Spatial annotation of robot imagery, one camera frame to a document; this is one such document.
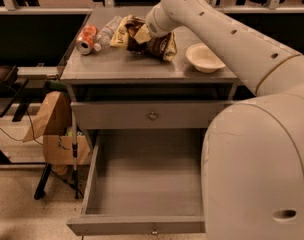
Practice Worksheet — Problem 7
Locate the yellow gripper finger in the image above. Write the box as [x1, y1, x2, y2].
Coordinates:
[134, 24, 152, 44]

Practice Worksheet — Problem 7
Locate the brown chip bag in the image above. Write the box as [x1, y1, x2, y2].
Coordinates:
[110, 15, 177, 61]

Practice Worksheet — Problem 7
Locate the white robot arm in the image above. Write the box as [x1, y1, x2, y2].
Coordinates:
[146, 0, 304, 240]

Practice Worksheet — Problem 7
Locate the grey drawer cabinet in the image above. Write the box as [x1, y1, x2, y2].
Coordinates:
[59, 6, 245, 152]

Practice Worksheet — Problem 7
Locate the closed grey top drawer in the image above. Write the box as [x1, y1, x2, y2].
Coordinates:
[71, 101, 231, 130]

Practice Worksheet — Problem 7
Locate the open grey middle drawer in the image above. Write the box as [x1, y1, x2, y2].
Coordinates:
[67, 129, 205, 236]

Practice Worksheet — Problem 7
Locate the clear plastic water bottle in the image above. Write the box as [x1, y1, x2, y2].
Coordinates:
[94, 16, 122, 52]

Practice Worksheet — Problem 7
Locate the orange soda can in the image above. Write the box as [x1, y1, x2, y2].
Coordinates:
[76, 25, 98, 55]

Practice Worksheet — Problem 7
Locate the white paper bowl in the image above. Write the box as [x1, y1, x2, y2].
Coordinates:
[185, 43, 225, 73]

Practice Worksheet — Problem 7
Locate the cardboard box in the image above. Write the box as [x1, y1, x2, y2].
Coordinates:
[22, 91, 92, 166]

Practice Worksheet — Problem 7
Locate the black tripod stand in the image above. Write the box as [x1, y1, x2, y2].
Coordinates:
[34, 116, 81, 200]

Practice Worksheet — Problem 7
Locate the black cable on floor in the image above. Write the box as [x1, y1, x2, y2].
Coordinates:
[0, 110, 43, 146]

